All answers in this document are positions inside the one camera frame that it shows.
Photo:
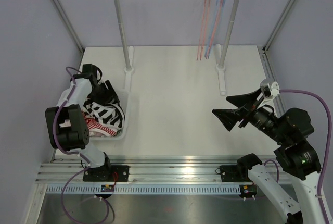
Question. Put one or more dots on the white silver clothes rack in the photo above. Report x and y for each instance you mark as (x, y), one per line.
(221, 50)

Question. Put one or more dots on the pink wire hanger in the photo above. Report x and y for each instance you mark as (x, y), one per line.
(201, 31)
(212, 27)
(205, 23)

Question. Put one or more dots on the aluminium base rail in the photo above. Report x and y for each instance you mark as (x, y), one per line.
(145, 169)

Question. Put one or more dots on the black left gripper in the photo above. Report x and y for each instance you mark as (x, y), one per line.
(109, 95)

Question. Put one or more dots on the red striped tank top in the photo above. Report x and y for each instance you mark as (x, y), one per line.
(97, 129)

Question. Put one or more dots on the white plastic basket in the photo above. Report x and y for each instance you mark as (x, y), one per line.
(125, 119)

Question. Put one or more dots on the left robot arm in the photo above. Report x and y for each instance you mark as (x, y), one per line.
(76, 141)

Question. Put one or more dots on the black white striped tank top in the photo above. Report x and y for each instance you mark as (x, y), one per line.
(103, 112)

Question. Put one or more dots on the white slotted cable duct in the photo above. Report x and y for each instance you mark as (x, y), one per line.
(130, 189)

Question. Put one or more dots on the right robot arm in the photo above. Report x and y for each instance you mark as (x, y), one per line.
(295, 155)

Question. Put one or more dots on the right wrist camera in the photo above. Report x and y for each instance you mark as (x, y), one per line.
(269, 89)

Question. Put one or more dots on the mauve pink tank top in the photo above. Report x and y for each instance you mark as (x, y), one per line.
(66, 125)

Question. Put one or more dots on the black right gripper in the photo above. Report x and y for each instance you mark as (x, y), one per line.
(246, 110)

